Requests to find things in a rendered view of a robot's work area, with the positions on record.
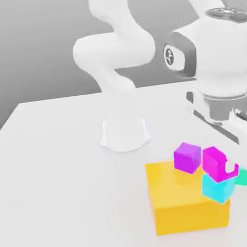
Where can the small magenta cube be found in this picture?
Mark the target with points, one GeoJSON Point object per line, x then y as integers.
{"type": "Point", "coordinates": [213, 164]}

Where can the large yellow box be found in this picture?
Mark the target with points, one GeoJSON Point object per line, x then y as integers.
{"type": "Point", "coordinates": [180, 206]}

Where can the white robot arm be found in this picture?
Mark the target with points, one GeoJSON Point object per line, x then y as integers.
{"type": "Point", "coordinates": [113, 50]}

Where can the small cyan cube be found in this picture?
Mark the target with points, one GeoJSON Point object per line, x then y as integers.
{"type": "Point", "coordinates": [215, 190]}

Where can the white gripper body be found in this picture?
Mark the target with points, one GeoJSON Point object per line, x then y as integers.
{"type": "Point", "coordinates": [245, 137]}

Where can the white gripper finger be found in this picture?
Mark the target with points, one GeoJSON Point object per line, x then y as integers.
{"type": "Point", "coordinates": [230, 163]}

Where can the small purple cube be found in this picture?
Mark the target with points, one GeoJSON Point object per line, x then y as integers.
{"type": "Point", "coordinates": [186, 158]}

